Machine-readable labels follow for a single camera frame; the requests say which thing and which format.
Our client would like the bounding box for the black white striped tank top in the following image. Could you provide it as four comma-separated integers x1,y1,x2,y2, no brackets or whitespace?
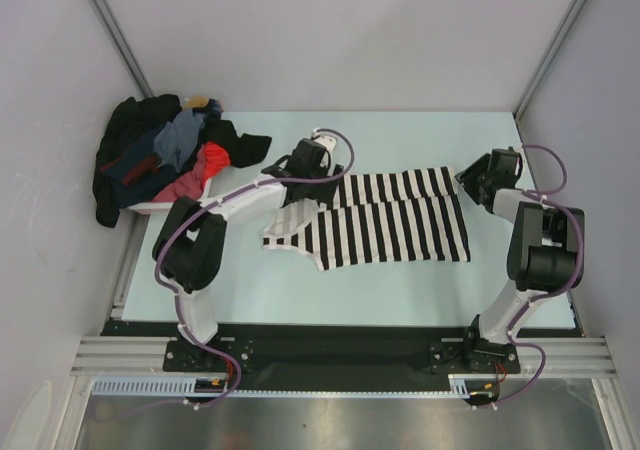
263,166,471,271

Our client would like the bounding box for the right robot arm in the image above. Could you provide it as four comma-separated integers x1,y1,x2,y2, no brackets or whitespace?
455,147,585,371

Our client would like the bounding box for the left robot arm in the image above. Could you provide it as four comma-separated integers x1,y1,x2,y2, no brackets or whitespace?
152,129,355,370

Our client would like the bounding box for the red garment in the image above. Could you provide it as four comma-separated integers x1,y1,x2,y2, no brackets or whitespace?
203,142,231,182

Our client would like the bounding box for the pink plastic basket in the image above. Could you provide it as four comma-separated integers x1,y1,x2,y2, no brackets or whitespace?
128,180,211,215

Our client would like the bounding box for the pink garment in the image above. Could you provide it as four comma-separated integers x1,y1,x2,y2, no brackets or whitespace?
151,160,205,204

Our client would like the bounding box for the tan garment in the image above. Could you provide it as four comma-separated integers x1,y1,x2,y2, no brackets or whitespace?
182,95,209,109

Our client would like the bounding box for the grey blue garment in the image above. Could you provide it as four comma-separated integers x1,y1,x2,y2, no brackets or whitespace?
153,108,204,172

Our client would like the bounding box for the navy maroon garment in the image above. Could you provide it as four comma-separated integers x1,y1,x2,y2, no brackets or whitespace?
99,133,177,208

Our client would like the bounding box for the black garment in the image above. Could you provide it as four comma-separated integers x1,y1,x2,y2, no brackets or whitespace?
92,94,272,228

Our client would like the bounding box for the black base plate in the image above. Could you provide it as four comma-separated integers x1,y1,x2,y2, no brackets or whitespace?
99,319,584,394

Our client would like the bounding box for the aluminium frame rail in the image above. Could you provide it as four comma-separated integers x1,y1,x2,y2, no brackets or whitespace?
71,336,170,376

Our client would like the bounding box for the white slotted cable duct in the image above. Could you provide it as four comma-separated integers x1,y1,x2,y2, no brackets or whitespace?
93,375,499,399

